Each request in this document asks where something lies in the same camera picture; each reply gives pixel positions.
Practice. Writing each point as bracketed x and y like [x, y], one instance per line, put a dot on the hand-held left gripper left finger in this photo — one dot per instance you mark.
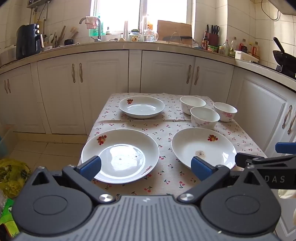
[89, 166]

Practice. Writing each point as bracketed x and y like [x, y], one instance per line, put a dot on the cooking oil bottle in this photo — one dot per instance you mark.
[255, 49]

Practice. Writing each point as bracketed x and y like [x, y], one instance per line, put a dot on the white plastic container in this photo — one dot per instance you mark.
[242, 55]

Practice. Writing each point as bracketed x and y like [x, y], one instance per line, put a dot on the white floral bowl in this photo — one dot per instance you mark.
[204, 117]
[225, 111]
[192, 103]

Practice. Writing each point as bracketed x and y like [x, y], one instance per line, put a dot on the cherry print tablecloth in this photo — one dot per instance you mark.
[166, 136]

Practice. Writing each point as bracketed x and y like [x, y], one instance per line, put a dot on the clear glass bottle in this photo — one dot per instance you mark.
[226, 48]

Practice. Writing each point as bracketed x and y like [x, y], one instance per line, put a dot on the dark sauce bottle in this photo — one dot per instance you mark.
[205, 42]

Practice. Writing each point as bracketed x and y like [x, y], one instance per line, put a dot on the large white fruit-print plate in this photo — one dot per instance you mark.
[124, 148]

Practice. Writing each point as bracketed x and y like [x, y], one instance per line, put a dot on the green package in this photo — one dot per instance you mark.
[8, 213]

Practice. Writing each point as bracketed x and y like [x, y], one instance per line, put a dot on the black wok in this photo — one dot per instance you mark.
[283, 58]

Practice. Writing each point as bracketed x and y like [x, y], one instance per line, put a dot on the stack of white cups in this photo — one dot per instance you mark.
[126, 29]

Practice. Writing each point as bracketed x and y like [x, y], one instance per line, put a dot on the range hood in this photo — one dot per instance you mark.
[284, 5]

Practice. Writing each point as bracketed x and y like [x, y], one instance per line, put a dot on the white water heater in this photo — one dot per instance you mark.
[37, 3]

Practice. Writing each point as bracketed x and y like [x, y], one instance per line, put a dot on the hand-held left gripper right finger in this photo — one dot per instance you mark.
[202, 168]

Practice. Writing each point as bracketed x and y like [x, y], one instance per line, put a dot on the wooden spatula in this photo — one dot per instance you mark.
[62, 34]

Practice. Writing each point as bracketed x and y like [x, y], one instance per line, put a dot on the green packet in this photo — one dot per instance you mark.
[212, 48]

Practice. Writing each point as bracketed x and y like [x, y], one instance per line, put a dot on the black gas stove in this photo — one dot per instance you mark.
[289, 73]

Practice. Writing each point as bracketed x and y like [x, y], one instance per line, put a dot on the wooden cutting board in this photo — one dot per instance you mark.
[174, 27]

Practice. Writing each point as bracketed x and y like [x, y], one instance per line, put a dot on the dark red knife block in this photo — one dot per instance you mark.
[213, 39]

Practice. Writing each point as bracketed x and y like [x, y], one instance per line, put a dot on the tall condiment bottle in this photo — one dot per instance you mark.
[234, 46]

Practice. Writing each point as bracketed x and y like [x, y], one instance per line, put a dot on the small black pot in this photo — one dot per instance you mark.
[68, 42]

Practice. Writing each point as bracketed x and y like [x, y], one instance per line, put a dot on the glass pitcher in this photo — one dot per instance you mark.
[149, 36]

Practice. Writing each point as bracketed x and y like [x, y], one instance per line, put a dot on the yellow plastic bag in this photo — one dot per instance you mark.
[11, 176]

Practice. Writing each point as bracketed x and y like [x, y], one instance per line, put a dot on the metal sink faucet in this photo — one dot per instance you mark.
[99, 33]

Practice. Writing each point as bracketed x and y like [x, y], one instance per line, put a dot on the deep white fruit-print plate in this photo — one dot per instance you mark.
[141, 107]
[198, 143]

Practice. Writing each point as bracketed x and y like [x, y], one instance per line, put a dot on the pink cloth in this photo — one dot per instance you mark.
[91, 22]

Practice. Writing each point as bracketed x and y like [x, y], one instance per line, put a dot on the orange drink bottle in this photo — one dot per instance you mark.
[149, 24]

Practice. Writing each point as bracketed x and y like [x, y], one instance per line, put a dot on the kitchen countertop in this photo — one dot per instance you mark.
[138, 46]

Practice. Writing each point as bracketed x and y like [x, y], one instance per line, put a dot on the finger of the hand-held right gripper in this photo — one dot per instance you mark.
[242, 158]
[286, 147]

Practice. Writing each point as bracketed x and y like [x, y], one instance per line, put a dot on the kitchen window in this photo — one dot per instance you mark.
[120, 14]

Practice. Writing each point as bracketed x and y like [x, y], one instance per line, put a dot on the floral glass jar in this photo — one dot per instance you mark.
[135, 36]

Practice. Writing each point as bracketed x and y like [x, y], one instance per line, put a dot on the black air fryer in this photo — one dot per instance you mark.
[26, 41]

